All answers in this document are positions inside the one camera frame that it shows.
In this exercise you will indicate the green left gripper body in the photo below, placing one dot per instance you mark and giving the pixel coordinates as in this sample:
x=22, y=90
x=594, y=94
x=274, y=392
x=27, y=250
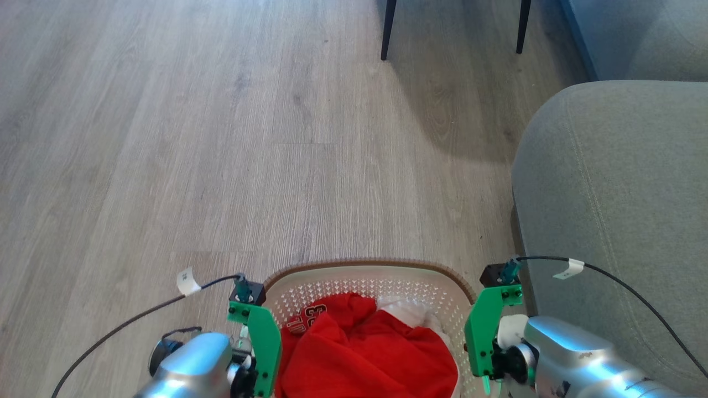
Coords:
x=266, y=337

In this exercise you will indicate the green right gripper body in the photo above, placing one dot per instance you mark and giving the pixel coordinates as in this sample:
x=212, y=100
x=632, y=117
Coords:
x=480, y=326

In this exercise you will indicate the white laundry basket brown rim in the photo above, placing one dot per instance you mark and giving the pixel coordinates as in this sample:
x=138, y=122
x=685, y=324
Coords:
x=387, y=276

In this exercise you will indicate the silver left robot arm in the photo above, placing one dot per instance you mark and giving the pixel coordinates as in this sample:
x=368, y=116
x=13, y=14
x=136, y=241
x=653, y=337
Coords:
x=193, y=365

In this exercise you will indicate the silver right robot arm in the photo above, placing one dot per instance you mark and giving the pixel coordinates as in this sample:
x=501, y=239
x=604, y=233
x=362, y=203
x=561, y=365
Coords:
x=575, y=359

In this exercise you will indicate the white garment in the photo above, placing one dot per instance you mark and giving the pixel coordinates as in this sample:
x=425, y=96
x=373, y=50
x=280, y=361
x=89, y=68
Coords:
x=412, y=312

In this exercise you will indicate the red sports jersey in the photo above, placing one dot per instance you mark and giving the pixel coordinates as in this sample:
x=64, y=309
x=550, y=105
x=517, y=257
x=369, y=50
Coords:
x=359, y=354

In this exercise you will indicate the grey fabric sofa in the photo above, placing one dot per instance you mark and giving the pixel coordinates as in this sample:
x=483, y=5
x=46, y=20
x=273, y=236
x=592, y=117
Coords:
x=614, y=210

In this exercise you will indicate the black furniture leg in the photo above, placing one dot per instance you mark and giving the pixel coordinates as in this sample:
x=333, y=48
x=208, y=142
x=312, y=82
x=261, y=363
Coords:
x=388, y=27
x=523, y=25

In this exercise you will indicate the grey blue sofa section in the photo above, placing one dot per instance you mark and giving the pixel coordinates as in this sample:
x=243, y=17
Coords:
x=641, y=33

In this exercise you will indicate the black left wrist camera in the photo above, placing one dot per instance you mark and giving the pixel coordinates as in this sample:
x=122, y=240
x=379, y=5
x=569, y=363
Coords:
x=253, y=292

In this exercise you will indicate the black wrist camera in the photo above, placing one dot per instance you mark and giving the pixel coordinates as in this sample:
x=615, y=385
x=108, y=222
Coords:
x=494, y=275
x=253, y=292

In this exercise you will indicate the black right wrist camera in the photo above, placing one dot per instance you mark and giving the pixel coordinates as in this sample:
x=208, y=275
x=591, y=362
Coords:
x=494, y=275

